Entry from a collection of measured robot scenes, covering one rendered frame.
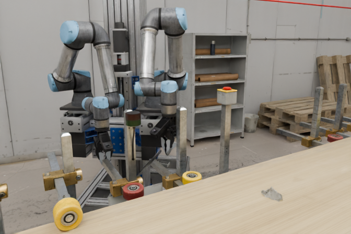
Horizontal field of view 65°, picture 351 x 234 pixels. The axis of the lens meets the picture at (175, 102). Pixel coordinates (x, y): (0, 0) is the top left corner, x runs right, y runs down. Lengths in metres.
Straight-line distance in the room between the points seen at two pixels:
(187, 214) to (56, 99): 2.98
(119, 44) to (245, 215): 1.31
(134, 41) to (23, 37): 1.98
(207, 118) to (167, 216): 3.55
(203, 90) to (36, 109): 2.32
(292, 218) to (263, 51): 4.07
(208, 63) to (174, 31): 2.80
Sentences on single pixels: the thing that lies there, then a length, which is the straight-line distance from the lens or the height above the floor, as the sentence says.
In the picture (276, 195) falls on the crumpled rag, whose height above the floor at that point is 0.91.
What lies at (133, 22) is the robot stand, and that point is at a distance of 1.94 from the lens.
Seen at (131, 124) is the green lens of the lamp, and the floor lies 1.14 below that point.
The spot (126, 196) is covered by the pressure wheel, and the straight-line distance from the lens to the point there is 1.11.
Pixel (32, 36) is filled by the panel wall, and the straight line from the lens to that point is 3.69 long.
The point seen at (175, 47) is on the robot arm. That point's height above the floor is 1.42.
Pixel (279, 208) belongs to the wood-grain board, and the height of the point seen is 0.90.
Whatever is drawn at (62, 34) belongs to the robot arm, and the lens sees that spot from 1.58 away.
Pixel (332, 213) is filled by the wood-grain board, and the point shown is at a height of 0.90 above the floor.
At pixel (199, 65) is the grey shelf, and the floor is 1.09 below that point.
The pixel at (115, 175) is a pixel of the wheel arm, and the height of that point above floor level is 0.86.
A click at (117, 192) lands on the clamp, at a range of 1.24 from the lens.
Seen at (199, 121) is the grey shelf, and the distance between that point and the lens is 4.38.
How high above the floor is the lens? 1.46
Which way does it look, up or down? 13 degrees down
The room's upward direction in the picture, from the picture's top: straight up
